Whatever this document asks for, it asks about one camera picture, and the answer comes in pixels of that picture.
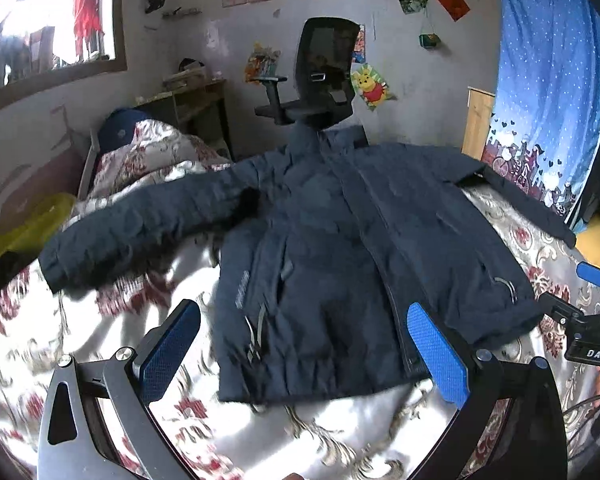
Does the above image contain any dark navy padded jacket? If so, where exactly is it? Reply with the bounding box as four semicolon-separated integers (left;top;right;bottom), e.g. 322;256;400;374
38;124;576;404

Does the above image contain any floral white red bed quilt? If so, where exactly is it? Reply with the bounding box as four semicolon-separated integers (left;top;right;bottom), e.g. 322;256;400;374
0;120;600;479

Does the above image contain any blue starry door curtain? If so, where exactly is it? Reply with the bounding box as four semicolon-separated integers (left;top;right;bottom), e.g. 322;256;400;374
482;0;600;220

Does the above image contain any yellow-green cloth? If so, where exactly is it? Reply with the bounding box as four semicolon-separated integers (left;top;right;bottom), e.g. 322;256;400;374
0;193;76;259

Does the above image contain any light wooden board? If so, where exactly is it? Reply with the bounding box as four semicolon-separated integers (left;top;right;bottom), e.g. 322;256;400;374
462;87;495;160

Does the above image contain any dark blue round pillow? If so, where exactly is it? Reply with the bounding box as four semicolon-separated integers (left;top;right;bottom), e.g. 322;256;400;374
97;108;150;154

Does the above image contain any wooden desk with shelves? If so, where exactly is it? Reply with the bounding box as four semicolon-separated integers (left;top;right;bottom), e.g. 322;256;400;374
134;79;234;160

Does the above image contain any Winnie the Pooh poster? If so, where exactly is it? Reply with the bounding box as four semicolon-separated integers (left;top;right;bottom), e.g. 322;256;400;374
351;64;396;110

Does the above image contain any black mesh office chair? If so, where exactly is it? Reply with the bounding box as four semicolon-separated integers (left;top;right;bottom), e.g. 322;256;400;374
254;16;360;130

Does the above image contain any colourful cartoon poster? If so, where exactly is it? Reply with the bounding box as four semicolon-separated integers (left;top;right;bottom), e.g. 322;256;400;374
244;42;280;84

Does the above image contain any anime character poster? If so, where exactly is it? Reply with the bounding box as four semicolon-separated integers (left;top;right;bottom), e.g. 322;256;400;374
352;25;366;64

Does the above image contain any wooden framed window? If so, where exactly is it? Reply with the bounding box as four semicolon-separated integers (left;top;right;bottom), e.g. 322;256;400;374
0;0;128;110

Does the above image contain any red garment hanging outside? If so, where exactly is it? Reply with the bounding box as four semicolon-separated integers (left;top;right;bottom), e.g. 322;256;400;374
73;0;102;58

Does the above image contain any green hanging wall pouch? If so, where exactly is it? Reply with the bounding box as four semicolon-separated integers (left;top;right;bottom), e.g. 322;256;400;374
418;34;440;50

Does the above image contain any red paper on wall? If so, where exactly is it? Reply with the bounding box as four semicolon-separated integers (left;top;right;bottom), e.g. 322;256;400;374
438;0;470;22

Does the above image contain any green photo on wall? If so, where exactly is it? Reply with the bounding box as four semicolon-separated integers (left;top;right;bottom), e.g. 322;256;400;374
399;0;428;14

